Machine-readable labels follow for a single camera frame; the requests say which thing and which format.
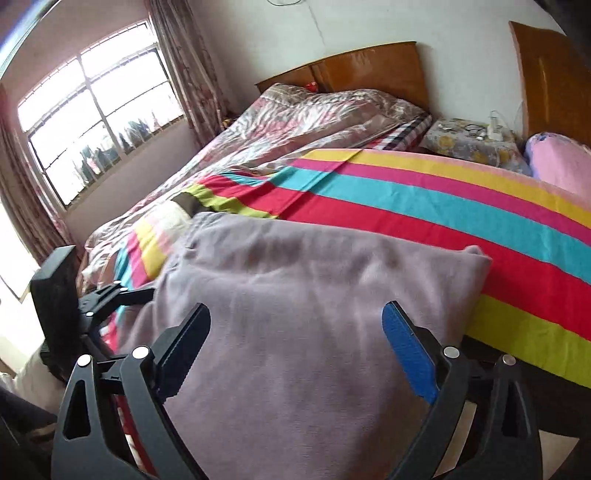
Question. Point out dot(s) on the cloth-covered nightstand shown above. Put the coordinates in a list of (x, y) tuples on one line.
[(461, 144)]

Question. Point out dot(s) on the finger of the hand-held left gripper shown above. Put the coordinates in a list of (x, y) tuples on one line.
[(99, 344), (115, 295)]

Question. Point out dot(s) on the wooden headboard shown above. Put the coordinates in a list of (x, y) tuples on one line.
[(369, 69)]

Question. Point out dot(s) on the grey-mauve blanket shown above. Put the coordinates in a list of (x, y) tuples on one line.
[(300, 323)]

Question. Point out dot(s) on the pink pillow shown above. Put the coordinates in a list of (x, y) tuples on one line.
[(558, 161)]

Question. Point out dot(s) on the person's dark clothing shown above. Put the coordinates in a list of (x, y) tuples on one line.
[(23, 438)]

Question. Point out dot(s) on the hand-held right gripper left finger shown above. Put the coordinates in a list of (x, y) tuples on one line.
[(180, 369)]

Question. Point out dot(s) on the person's left forearm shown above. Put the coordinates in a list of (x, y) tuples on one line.
[(32, 378)]

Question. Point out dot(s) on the floral pink curtain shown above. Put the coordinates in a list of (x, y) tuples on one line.
[(23, 184), (184, 60)]

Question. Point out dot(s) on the striped colourful bedsheet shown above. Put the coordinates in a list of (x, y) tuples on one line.
[(415, 207)]

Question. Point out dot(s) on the barred window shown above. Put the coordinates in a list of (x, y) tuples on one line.
[(115, 78)]

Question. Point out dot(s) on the floral pink quilt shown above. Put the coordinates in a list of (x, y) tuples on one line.
[(300, 120)]

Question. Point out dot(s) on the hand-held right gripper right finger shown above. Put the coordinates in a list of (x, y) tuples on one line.
[(411, 355)]

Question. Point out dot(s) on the white charger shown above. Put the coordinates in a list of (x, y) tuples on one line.
[(495, 129)]

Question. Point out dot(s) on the black eyeglasses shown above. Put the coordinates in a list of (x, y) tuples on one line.
[(471, 127)]

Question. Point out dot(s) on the dark cloth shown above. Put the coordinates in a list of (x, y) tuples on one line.
[(187, 201)]

